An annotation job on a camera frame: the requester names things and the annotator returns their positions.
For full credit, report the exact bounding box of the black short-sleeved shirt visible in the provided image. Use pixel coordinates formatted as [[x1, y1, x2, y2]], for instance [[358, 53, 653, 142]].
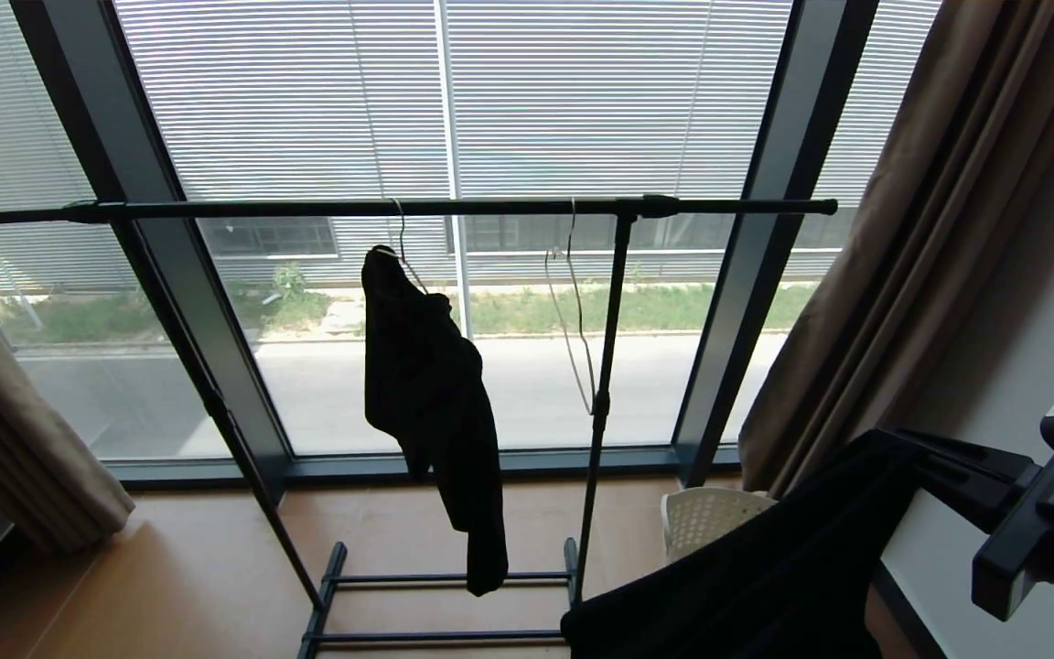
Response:
[[561, 428, 926, 659]]

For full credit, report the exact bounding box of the black knit garment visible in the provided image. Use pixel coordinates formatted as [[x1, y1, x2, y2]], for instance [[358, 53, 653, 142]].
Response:
[[360, 245, 510, 598]]

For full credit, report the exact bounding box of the pink clothes hanger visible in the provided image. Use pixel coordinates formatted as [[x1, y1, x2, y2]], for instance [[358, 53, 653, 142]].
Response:
[[543, 197, 601, 417], [371, 198, 432, 296]]

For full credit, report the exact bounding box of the white laundry basket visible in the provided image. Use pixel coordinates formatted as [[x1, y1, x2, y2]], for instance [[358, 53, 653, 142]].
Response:
[[660, 487, 780, 564]]

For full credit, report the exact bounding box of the black clothes rack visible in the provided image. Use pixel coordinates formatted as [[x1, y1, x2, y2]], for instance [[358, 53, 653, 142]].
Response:
[[0, 194, 839, 659]]

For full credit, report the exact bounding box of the brown curtain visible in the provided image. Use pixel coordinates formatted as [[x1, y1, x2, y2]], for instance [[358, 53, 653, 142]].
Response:
[[0, 265, 136, 555], [737, 0, 1054, 500]]

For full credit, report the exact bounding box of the window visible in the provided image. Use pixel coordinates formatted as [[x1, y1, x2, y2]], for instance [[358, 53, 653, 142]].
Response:
[[0, 0, 940, 486]]

